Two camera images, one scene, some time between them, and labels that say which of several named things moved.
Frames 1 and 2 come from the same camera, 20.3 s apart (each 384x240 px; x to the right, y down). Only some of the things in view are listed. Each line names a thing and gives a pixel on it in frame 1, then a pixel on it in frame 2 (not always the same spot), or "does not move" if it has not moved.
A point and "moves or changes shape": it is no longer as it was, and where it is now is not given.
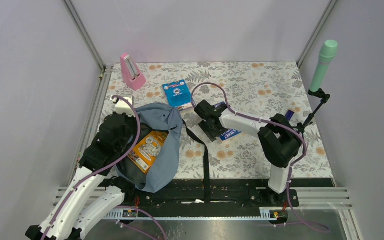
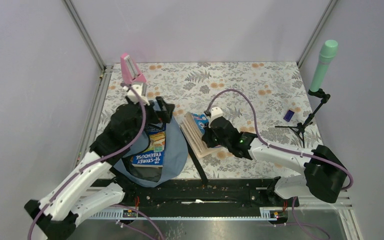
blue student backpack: [166, 118] moves or changes shape
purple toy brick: [289, 115] does not move
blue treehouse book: [230, 133] moves or changes shape
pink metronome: [130, 74] does not move
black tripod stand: [300, 127] does not move
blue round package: [178, 94] moves or changes shape
